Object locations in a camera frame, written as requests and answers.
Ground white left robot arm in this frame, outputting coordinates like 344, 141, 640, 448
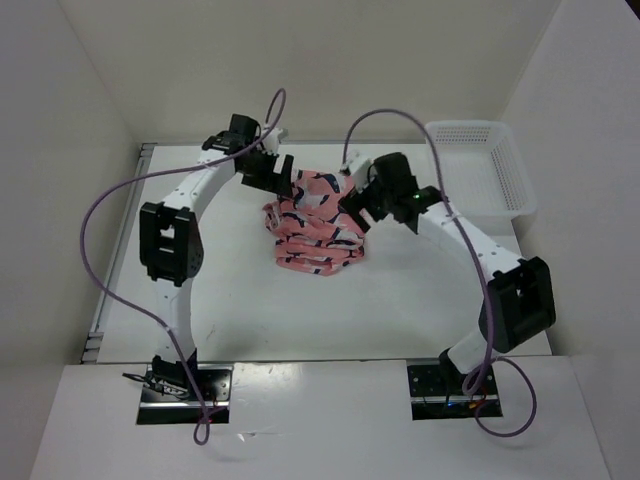
139, 114, 293, 400

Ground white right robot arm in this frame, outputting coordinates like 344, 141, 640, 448
340, 152, 556, 393

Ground pink shark print shorts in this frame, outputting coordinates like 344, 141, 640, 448
263, 169, 365, 276

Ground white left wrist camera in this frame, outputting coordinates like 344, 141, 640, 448
261, 128, 288, 155

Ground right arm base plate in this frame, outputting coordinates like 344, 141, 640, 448
406, 360, 503, 421

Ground white plastic basket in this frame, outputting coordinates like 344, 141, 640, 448
425, 120, 537, 220

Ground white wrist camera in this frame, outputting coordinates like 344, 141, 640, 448
340, 150, 373, 192
261, 128, 288, 155

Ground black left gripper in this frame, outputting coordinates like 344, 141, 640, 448
238, 146, 292, 198

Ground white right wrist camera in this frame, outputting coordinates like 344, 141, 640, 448
340, 150, 373, 192

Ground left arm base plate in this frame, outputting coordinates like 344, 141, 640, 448
128, 364, 233, 426

